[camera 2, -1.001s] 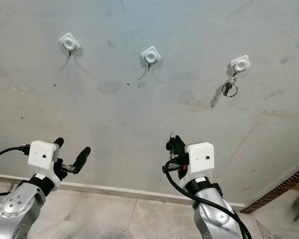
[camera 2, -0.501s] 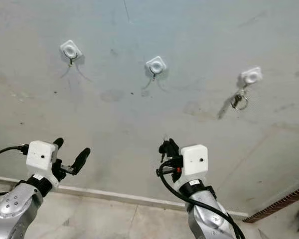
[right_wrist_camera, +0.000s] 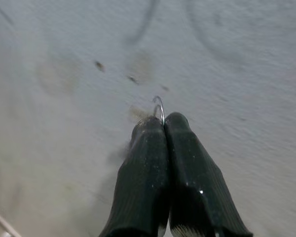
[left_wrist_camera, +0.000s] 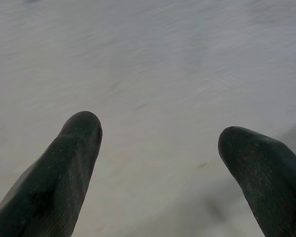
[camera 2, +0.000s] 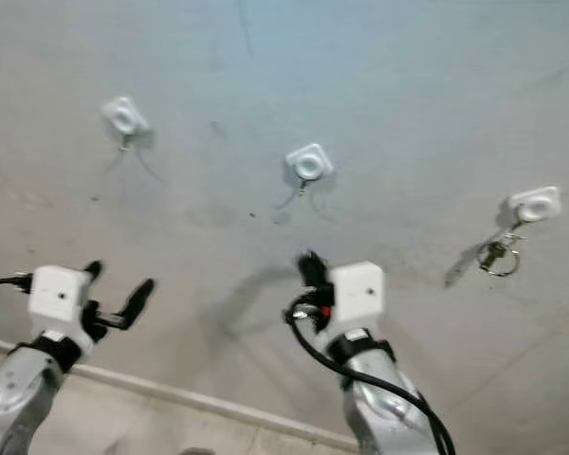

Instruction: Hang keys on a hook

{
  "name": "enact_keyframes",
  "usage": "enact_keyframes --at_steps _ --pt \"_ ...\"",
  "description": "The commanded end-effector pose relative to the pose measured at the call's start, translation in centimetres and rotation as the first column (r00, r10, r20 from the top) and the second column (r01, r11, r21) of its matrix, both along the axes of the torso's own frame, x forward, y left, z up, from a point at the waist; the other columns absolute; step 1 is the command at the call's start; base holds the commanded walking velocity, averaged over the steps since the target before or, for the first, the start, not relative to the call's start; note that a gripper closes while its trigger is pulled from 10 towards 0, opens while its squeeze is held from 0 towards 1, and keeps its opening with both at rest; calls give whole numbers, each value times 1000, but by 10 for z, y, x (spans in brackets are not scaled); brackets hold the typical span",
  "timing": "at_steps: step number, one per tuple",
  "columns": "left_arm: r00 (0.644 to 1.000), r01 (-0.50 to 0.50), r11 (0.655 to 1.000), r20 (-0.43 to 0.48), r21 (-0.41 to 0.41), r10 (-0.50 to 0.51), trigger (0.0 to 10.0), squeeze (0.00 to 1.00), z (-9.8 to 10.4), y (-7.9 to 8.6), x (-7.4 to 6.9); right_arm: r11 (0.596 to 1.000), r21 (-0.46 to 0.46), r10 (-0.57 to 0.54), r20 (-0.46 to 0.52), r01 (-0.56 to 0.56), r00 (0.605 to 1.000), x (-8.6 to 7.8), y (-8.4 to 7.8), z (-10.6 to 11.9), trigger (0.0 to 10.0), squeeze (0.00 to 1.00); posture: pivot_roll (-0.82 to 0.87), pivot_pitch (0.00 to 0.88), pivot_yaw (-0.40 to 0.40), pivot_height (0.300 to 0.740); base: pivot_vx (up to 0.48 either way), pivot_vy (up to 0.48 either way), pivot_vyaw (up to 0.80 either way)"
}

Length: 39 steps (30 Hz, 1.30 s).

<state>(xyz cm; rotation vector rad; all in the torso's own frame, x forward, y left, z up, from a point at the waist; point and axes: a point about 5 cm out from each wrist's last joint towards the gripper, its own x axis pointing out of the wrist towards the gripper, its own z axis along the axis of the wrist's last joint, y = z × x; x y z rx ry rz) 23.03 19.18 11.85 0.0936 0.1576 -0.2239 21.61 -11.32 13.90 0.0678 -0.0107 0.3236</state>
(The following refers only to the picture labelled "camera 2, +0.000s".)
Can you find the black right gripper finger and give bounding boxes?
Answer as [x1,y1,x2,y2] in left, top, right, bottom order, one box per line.
[296,249,331,293]

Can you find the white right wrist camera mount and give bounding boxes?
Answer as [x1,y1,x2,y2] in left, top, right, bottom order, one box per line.
[327,261,386,344]

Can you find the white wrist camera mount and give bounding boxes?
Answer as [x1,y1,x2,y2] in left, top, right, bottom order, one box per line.
[28,264,93,354]
[327,261,386,344]

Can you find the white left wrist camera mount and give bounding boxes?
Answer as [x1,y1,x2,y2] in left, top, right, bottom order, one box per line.
[28,264,93,354]

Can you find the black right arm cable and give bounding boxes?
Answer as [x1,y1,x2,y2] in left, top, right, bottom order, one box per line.
[284,294,458,455]

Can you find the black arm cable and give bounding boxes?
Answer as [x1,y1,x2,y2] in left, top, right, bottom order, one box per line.
[0,273,34,292]
[284,294,458,455]

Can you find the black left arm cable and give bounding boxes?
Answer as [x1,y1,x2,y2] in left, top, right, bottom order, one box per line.
[0,273,34,292]

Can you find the white square wall hook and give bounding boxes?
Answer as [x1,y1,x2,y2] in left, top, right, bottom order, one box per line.
[508,185,563,226]
[101,95,153,151]
[284,142,335,197]

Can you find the keys on metal ring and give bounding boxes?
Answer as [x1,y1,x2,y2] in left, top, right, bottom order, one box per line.
[477,223,527,279]

